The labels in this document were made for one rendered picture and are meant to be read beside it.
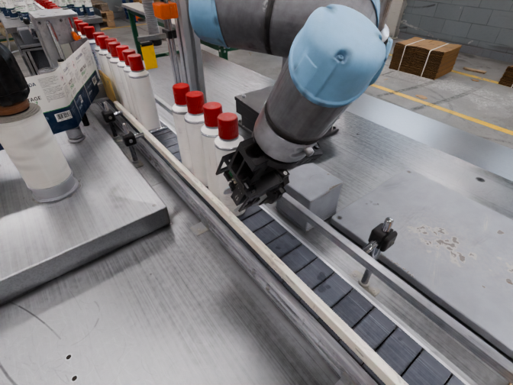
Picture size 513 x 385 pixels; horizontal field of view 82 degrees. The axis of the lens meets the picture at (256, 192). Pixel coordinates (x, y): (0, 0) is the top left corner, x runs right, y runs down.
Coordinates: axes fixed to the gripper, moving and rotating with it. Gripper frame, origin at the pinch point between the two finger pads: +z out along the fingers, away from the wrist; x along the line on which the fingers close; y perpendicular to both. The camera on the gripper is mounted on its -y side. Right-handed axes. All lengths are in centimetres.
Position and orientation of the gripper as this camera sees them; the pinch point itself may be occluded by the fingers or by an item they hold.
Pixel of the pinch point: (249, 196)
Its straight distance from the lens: 55.1
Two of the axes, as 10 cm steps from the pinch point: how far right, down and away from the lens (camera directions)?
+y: -7.9, 3.9, -4.7
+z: -3.1, 4.1, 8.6
